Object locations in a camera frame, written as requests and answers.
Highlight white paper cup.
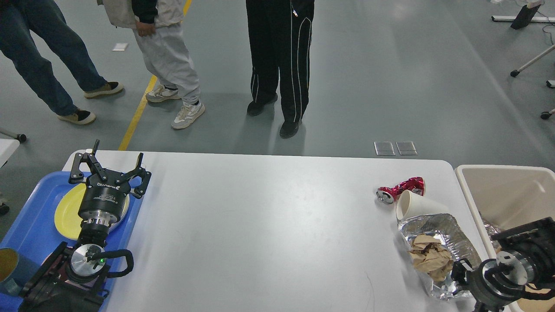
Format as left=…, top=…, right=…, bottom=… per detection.
left=395, top=190, right=449, bottom=221

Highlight yellow plate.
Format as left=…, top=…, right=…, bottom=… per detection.
left=54, top=182, right=130, bottom=241

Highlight person in blue jeans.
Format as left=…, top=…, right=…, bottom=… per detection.
left=0, top=0, right=124, bottom=126

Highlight left metal floor plate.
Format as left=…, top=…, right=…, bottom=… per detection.
left=373, top=141, right=396, bottom=156

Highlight person in black trousers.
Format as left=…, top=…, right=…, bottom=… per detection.
left=245, top=0, right=315, bottom=139

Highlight person in light grey trousers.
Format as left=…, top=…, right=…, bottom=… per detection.
left=97, top=0, right=206, bottom=130

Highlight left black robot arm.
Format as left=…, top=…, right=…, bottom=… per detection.
left=18, top=140, right=151, bottom=312

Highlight right metal floor plate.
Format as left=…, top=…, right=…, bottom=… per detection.
left=395, top=141, right=418, bottom=156

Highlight aluminium foil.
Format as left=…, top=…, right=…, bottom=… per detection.
left=397, top=213, right=480, bottom=301

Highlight beige plastic bin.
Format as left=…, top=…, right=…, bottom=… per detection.
left=454, top=164, right=555, bottom=312

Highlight blue plastic tray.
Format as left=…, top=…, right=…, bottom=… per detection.
left=0, top=171, right=143, bottom=312

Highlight dark green mug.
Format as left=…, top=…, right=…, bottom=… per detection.
left=0, top=247, right=40, bottom=297

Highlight metal floor plate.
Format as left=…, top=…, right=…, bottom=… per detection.
left=395, top=141, right=418, bottom=156
left=373, top=141, right=396, bottom=156

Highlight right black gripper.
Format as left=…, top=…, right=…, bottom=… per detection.
left=451, top=258, right=516, bottom=312

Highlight foil in bin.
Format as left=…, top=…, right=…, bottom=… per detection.
left=479, top=212, right=505, bottom=252

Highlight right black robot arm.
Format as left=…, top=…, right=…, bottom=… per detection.
left=451, top=217, right=555, bottom=312

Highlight wheeled chair base legs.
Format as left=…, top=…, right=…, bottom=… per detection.
left=510, top=44, right=555, bottom=120

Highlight white side table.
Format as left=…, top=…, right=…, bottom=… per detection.
left=0, top=128, right=27, bottom=167

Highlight black stand on floor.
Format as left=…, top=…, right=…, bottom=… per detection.
left=511, top=0, right=545, bottom=29

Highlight crushed red soda can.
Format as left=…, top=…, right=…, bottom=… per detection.
left=376, top=176, right=425, bottom=204

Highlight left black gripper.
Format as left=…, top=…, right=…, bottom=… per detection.
left=68, top=139, right=152, bottom=226

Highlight brown paper ball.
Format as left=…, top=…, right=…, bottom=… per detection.
left=408, top=234, right=454, bottom=282

